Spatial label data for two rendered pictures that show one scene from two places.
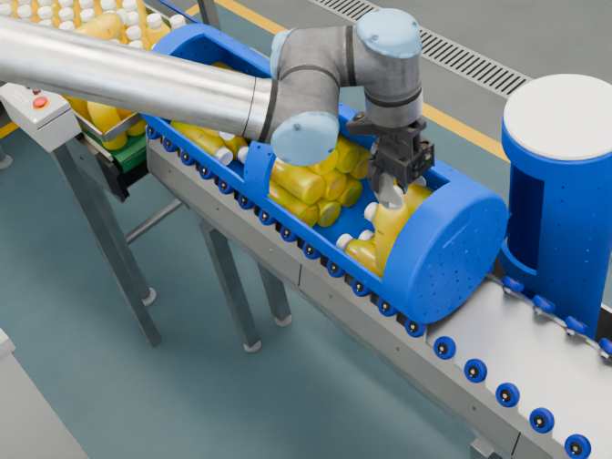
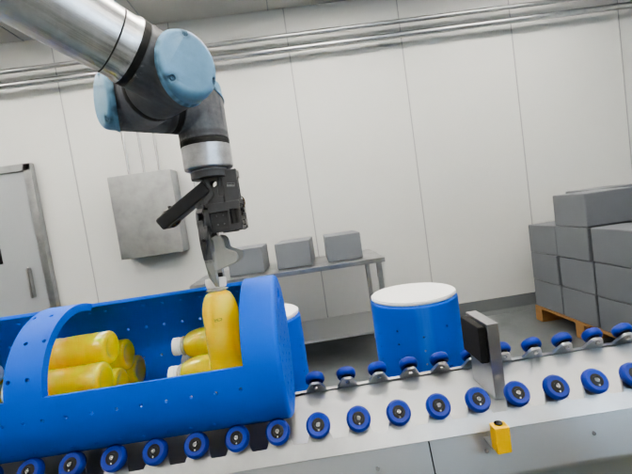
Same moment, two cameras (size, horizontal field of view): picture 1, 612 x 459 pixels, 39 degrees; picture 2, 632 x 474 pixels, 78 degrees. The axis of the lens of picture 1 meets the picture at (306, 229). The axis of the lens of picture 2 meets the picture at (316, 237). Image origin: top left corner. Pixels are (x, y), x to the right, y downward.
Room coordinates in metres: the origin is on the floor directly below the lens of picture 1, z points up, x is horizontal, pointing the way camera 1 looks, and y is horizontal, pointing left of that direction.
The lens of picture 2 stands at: (0.48, 0.36, 1.35)
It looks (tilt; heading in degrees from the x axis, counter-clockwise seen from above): 4 degrees down; 302
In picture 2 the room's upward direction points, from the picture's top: 8 degrees counter-clockwise
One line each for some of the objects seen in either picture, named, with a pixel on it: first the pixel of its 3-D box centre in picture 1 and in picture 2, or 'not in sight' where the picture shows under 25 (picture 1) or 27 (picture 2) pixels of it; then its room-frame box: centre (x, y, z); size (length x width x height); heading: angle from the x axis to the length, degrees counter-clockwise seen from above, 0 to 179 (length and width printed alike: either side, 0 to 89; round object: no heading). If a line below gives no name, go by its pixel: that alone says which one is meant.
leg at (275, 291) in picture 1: (267, 262); not in sight; (1.73, 0.14, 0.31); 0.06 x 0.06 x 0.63; 33
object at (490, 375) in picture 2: not in sight; (481, 353); (0.64, -0.49, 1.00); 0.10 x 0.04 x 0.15; 123
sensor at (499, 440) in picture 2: not in sight; (493, 428); (0.61, -0.35, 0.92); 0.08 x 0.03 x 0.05; 123
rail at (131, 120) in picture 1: (167, 96); not in sight; (1.82, 0.28, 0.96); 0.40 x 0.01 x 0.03; 123
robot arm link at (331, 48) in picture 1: (313, 63); (140, 102); (1.04, -0.07, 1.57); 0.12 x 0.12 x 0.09; 78
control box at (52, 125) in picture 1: (38, 110); not in sight; (1.77, 0.59, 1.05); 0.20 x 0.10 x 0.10; 33
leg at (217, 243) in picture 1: (233, 290); not in sight; (1.66, 0.26, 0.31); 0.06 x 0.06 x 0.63; 33
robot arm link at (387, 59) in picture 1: (388, 56); (198, 114); (1.02, -0.18, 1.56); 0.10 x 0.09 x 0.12; 78
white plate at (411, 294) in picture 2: not in sight; (412, 293); (0.91, -0.90, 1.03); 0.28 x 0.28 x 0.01
